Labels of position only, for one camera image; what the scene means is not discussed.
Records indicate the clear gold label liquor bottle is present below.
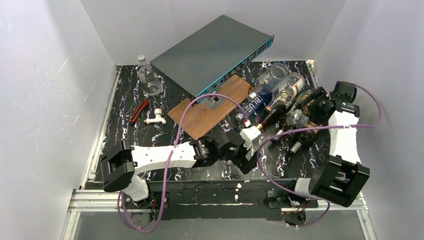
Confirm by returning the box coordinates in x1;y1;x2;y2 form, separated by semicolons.
283;89;313;131

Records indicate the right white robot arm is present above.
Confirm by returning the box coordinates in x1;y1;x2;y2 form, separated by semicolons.
294;81;370;207

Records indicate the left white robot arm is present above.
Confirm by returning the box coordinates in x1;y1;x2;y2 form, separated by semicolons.
100;126;261;202

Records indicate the dark bottle brown label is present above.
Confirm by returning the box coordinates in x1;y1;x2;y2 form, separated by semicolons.
288;126;323;155

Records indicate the clear bottle black gold label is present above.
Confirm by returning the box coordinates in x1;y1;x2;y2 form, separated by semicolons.
263;72;306;115

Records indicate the blue square bottle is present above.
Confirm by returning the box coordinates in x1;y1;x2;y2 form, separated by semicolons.
240;94;272;118

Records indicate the gold capped wine bottle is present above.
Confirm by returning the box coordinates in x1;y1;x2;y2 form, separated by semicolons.
256;105;287;131

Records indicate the silver capped dark wine bottle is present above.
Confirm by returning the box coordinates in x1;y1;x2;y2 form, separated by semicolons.
271;121;293;143

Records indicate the clear silver capped bottle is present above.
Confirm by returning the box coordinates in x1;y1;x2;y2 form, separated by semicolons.
247;62;289;102

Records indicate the clear round glass bottle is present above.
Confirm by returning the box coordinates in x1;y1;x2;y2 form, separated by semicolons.
137;55;163;97

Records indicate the wooden board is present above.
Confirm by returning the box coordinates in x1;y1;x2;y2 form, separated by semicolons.
182;75;251;140

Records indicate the white plastic faucet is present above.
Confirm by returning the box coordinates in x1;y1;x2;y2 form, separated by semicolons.
143;108;167;125

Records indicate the red utility knife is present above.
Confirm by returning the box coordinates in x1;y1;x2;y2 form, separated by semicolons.
129;99;149;125

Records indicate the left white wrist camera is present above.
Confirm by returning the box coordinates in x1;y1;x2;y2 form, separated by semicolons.
240;126;262;149

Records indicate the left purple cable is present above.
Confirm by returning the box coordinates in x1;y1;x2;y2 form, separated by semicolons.
117;93;251;235

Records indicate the purple cable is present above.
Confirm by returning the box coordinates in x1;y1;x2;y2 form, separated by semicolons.
256;84;383;229
117;93;251;235

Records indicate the metal switch stand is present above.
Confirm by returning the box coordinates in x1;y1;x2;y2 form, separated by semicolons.
201;96;226;111

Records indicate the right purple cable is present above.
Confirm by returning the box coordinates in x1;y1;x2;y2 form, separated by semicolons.
256;84;383;229

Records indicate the teal network switch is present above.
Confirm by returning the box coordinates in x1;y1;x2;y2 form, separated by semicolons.
150;15;274;99

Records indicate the aluminium frame rail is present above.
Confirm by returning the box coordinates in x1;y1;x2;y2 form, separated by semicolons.
61;65;138;240

